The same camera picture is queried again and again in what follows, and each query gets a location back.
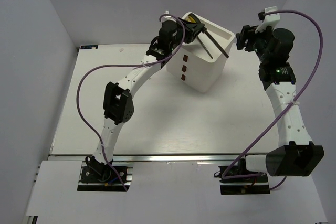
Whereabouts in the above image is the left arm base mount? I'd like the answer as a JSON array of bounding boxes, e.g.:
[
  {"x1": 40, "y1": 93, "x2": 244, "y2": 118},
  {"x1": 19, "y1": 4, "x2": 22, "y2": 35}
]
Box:
[{"x1": 77, "y1": 165, "x2": 133, "y2": 193}]

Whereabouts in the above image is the purple cable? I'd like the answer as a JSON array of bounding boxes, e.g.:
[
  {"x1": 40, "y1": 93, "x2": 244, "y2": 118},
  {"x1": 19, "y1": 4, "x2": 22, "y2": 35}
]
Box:
[
  {"x1": 76, "y1": 15, "x2": 188, "y2": 192},
  {"x1": 220, "y1": 10, "x2": 323, "y2": 192}
]

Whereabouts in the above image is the grey metal file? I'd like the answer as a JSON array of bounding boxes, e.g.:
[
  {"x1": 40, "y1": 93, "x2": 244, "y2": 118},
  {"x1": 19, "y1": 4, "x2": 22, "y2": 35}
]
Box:
[{"x1": 188, "y1": 13, "x2": 229, "y2": 59}]

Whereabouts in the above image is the white drawer cabinet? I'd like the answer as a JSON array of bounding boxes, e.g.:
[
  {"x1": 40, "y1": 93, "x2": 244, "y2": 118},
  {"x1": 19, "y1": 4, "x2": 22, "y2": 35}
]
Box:
[{"x1": 166, "y1": 14, "x2": 234, "y2": 93}]

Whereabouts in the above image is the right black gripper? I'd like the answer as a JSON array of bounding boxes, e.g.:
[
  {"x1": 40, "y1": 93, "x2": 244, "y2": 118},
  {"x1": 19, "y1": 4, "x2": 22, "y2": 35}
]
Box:
[{"x1": 236, "y1": 23, "x2": 275, "y2": 63}]

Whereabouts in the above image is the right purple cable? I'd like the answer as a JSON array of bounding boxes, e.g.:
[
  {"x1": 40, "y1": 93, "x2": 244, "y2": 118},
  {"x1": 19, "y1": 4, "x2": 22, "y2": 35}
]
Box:
[{"x1": 220, "y1": 10, "x2": 323, "y2": 192}]

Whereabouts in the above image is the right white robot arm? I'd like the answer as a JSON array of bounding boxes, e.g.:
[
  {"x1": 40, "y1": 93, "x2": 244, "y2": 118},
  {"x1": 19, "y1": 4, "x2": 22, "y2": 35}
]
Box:
[{"x1": 236, "y1": 25, "x2": 324, "y2": 182}]

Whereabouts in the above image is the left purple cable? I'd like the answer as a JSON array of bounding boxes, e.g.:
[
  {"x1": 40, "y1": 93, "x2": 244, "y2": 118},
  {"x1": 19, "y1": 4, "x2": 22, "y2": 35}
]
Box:
[{"x1": 76, "y1": 15, "x2": 188, "y2": 192}]

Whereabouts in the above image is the aluminium rail front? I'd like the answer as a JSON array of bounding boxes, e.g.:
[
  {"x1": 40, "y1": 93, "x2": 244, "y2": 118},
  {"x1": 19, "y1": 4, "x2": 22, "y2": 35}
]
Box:
[{"x1": 48, "y1": 154, "x2": 238, "y2": 162}]

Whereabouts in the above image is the yellow handle screwdriver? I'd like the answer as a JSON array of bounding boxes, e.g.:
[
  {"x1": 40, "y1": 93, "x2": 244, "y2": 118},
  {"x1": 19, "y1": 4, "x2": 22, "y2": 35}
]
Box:
[{"x1": 196, "y1": 36, "x2": 213, "y2": 59}]

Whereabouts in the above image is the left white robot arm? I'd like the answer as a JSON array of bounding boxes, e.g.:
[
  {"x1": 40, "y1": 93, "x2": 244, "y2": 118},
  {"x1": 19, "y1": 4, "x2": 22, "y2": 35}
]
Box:
[{"x1": 86, "y1": 18, "x2": 205, "y2": 182}]

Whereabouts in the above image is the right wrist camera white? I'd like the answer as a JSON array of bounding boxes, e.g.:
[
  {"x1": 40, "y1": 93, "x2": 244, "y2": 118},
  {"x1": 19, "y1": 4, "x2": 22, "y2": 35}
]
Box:
[{"x1": 255, "y1": 6, "x2": 280, "y2": 33}]

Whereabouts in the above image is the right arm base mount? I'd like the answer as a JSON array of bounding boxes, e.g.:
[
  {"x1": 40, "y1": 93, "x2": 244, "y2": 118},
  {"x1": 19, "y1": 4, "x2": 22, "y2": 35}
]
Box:
[{"x1": 214, "y1": 166, "x2": 270, "y2": 195}]

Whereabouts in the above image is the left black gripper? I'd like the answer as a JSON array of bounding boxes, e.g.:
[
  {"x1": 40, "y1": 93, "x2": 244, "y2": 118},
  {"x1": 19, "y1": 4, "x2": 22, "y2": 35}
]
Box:
[{"x1": 169, "y1": 16, "x2": 204, "y2": 50}]

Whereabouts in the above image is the blue label left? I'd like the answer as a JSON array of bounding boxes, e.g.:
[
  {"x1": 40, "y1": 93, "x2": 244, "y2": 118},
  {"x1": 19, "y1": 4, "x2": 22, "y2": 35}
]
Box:
[{"x1": 80, "y1": 45, "x2": 98, "y2": 50}]

